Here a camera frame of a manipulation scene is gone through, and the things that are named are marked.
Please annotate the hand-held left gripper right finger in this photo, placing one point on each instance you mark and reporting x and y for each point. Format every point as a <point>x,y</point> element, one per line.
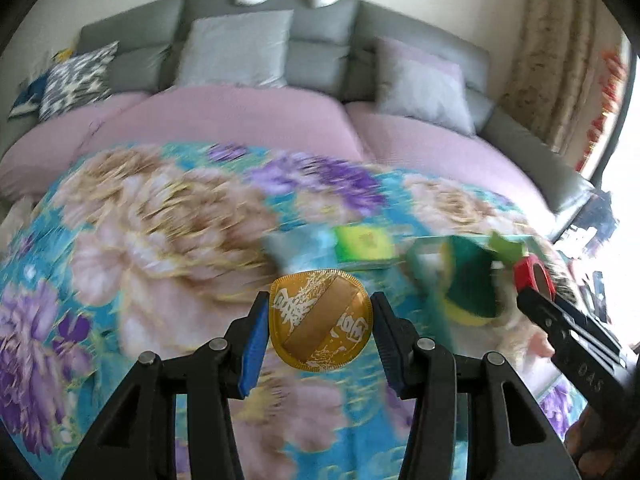
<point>387,345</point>

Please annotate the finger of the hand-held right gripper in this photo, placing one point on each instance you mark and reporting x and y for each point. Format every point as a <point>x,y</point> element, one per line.
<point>595,332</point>
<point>555,330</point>

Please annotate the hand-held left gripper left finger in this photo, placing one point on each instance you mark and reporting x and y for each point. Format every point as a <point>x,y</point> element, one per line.
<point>252,345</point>

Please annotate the cream fluffy cloth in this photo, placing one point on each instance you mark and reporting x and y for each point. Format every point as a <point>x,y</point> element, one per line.
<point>515,330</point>

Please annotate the red tape roll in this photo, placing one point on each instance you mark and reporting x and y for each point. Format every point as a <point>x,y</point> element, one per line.
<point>525,272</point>

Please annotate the gold round pad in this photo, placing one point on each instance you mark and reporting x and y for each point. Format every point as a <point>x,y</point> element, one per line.
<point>320,320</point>

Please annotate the teal shallow cardboard box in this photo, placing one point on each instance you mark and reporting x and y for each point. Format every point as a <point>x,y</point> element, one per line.
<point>472,345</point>

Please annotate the light green cloth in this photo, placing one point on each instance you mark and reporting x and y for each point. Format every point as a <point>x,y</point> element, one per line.
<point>507,250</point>

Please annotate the green and yellow sponge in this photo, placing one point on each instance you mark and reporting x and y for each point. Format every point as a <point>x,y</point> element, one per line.
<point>470,280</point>

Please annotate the person's right hand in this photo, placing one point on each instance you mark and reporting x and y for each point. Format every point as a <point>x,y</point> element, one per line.
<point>585,435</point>

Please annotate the light blue cloth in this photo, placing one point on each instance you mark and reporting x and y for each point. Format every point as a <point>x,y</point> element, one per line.
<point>285,252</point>

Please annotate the green tissue packet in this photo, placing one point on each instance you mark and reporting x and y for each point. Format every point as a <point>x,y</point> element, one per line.
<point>365,245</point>

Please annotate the black metal rack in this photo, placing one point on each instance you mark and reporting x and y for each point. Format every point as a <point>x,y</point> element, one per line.
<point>585,225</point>

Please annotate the floral blanket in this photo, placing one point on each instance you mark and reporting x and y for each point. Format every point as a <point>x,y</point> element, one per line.
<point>150,240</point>

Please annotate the purple sofa seat cover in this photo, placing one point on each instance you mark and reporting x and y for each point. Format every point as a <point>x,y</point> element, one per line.
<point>210,120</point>
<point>435,160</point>

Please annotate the red hanging decoration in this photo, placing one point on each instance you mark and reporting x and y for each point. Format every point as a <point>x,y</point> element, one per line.
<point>607,105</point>

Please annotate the grey cushion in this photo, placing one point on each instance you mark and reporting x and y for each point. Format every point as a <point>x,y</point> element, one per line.
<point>232,50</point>
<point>425,95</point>

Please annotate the beige patterned curtain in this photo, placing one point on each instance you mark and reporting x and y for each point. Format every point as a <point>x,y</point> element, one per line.
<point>555,70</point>

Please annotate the purple cushion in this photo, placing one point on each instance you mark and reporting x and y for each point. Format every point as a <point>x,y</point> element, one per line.
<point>410,50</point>

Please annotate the grey sofa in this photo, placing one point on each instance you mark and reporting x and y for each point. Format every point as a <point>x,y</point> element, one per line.
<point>320,45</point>

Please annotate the black white patterned cushion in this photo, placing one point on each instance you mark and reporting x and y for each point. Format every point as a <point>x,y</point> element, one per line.
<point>77,80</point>

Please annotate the dark blue cushion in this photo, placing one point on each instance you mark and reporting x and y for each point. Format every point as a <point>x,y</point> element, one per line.
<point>30,97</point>

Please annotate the yellow object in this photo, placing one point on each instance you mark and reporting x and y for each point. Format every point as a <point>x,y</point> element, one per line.
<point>64,55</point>

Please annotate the dark window frame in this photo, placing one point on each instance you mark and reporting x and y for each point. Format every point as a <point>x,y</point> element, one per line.
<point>620,125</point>

